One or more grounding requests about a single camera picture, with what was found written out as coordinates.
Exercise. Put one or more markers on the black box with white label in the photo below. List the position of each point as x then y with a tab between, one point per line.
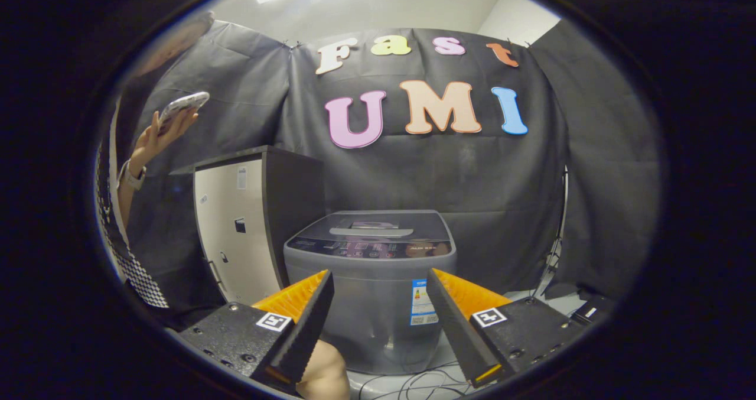
593	311

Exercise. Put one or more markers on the grey washing machine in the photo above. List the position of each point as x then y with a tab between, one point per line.
372	305

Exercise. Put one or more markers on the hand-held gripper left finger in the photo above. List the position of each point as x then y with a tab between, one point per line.
311	317

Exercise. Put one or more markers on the white wristwatch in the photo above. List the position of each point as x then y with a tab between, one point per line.
132	178

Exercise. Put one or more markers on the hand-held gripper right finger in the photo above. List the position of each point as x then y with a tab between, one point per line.
452	323

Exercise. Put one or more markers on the dark washing machine lid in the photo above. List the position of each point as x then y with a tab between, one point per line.
378	221

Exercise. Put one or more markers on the black backdrop cloth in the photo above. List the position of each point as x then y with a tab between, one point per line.
490	181

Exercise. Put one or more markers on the dark cabinet with white door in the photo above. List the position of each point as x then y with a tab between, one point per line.
236	199

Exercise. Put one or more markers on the person's knee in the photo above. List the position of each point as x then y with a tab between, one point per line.
325	373

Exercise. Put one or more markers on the white patterned smartphone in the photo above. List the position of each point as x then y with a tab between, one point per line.
184	104

